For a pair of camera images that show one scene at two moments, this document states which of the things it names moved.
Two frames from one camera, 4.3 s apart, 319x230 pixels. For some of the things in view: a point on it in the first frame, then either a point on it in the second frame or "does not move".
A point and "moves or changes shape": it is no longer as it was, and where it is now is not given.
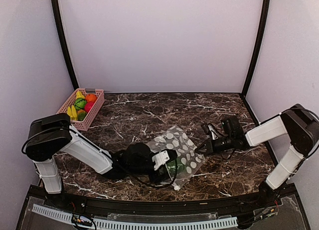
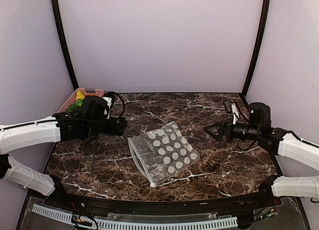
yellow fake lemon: [79, 95] does not move
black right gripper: [211, 149] -> [221, 126]
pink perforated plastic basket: [100, 94] -> [99, 92]
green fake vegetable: [171, 166] -> [79, 104]
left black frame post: [56, 6] does not move
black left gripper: [158, 178] -> [121, 126]
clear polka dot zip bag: [179, 172] moves or changes shape
